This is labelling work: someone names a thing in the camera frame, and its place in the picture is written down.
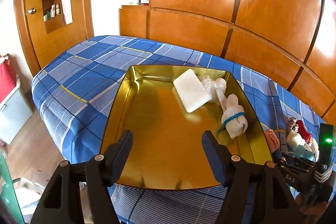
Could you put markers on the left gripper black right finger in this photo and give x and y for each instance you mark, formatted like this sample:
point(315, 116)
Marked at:
point(255, 193)

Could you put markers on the white sock with teal band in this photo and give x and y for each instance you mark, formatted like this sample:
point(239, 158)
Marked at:
point(233, 118)

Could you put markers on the white plastic bag bundle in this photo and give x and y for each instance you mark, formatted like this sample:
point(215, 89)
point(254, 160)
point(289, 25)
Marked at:
point(215, 88)

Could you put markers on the white foam sponge block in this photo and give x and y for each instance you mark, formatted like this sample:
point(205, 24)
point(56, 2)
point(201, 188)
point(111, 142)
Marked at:
point(191, 91)

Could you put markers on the red santa sock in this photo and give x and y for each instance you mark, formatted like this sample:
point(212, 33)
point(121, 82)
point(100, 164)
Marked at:
point(302, 130)

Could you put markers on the pink towel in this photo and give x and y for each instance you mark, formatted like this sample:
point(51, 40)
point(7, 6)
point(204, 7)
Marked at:
point(272, 140)

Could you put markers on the mauve hair scrunchie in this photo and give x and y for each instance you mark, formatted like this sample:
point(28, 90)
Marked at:
point(292, 125)

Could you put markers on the patterned paper bag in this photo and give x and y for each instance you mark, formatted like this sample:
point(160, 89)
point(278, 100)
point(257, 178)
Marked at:
point(29, 189)

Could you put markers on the green glass panel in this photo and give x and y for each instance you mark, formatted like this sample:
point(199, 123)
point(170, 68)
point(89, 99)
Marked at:
point(10, 210)

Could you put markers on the translucent plastic storage bin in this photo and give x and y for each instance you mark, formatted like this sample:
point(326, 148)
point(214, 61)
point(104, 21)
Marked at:
point(15, 112)

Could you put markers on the blue plaid bed sheet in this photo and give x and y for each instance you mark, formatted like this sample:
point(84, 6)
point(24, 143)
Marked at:
point(75, 92)

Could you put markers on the red storage box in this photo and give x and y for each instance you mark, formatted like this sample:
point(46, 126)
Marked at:
point(7, 77)

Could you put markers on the gold rectangular tray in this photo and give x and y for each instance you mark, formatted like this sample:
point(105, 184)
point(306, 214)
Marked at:
point(167, 152)

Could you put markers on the silver door knob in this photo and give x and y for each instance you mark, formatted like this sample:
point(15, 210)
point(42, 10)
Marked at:
point(31, 11)

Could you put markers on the wooden door with shelf niche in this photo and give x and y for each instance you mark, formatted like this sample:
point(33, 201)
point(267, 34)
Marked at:
point(56, 26)

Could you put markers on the wooden wardrobe wall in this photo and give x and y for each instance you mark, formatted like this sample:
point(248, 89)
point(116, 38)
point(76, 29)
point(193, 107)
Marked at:
point(290, 41)

